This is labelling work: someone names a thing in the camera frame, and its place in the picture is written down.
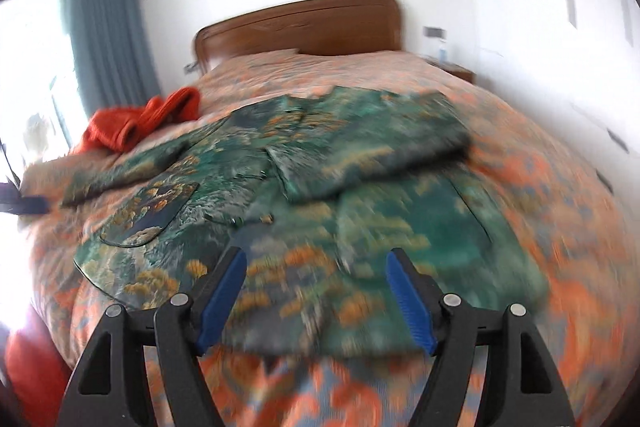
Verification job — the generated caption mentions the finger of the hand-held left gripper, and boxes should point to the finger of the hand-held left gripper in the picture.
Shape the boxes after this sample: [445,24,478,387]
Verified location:
[0,192,51,215]

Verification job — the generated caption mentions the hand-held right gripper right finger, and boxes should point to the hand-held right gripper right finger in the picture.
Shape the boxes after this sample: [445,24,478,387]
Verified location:
[385,248,576,427]

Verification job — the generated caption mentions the white wardrobe doors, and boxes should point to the white wardrobe doors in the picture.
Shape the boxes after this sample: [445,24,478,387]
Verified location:
[470,0,636,208]

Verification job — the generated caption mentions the person's red clothing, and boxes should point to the person's red clothing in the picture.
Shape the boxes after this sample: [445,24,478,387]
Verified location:
[5,322,73,413]

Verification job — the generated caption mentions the bright window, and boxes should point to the bright window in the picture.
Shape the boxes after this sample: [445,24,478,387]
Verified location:
[0,0,76,168]

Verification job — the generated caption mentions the orange floral bedspread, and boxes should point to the orange floral bedspread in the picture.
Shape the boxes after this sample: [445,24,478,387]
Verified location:
[20,49,631,427]

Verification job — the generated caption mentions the wooden nightstand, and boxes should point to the wooden nightstand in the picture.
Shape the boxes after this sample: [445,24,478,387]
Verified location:
[425,56,476,84]

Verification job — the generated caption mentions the orange knitted sweater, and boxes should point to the orange knitted sweater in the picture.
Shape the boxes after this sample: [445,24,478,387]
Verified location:
[75,88,202,154]

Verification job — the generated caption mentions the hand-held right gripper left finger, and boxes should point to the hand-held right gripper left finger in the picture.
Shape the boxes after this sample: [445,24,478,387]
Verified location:
[57,246,248,427]

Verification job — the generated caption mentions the green landscape print pillow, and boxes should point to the green landscape print pillow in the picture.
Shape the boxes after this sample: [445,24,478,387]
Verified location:
[60,86,551,355]

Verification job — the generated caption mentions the wooden headboard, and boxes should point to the wooden headboard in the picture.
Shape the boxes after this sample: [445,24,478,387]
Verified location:
[194,0,405,75]

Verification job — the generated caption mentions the blue-grey curtain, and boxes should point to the blue-grey curtain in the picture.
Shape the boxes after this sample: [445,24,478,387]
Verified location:
[60,0,162,108]

